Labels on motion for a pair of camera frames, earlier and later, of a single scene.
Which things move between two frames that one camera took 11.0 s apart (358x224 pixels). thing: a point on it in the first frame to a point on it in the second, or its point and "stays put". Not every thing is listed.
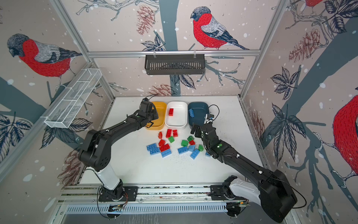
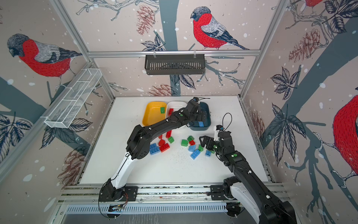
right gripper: [200, 129] to [211, 141]
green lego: [190, 138] stays put
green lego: [184, 143] stays put
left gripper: [154, 111] to [204, 116]
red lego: [164, 147] stays put
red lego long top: [168, 133] stays put
